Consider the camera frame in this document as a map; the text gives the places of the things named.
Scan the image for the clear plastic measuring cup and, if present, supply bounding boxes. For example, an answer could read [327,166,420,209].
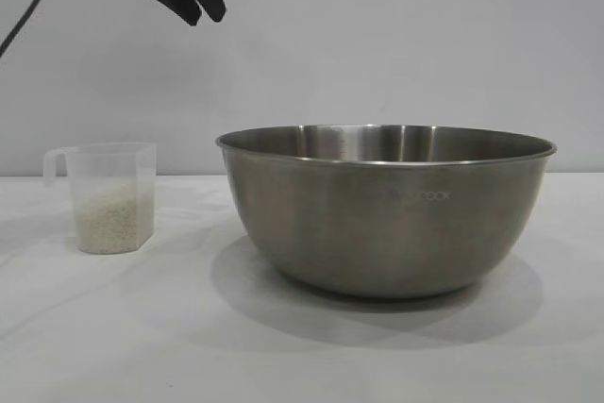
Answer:
[42,141,158,255]

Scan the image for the white rice grains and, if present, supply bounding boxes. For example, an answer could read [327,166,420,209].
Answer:
[76,180,156,254]

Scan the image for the stainless steel mixing bowl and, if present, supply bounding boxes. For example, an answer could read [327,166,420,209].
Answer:
[215,123,558,300]

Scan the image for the black cable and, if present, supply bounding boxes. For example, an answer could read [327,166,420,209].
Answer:
[0,0,77,60]

